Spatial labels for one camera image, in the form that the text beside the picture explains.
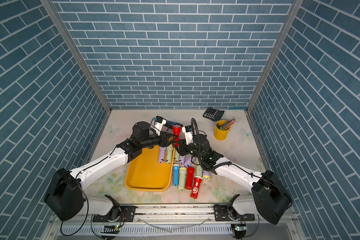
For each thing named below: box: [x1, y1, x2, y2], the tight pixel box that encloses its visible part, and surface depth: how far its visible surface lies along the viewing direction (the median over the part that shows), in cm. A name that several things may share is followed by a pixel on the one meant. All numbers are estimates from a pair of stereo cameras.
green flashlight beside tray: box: [174, 148, 180, 164], surface depth 90 cm
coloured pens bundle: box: [222, 116, 237, 131], surface depth 96 cm
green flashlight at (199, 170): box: [195, 157, 203, 177], surface depth 87 cm
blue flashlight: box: [172, 163, 180, 186], surface depth 85 cm
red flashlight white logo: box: [190, 175, 203, 199], surface depth 82 cm
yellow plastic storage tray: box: [125, 145, 176, 192], surface depth 88 cm
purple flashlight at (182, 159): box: [178, 155, 186, 165], surface depth 91 cm
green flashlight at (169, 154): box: [165, 144, 173, 165], surface depth 93 cm
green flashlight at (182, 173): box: [177, 167, 187, 191], surface depth 84 cm
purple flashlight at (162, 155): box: [159, 146, 166, 164], surface depth 93 cm
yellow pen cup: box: [214, 120, 231, 141], surface depth 100 cm
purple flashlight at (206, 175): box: [202, 171, 211, 181], surface depth 86 cm
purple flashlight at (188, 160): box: [183, 154, 192, 168], surface depth 91 cm
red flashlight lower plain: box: [185, 167, 195, 190], surface depth 85 cm
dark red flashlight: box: [172, 125, 181, 148], surface depth 78 cm
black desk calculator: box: [202, 107, 225, 122], surface depth 118 cm
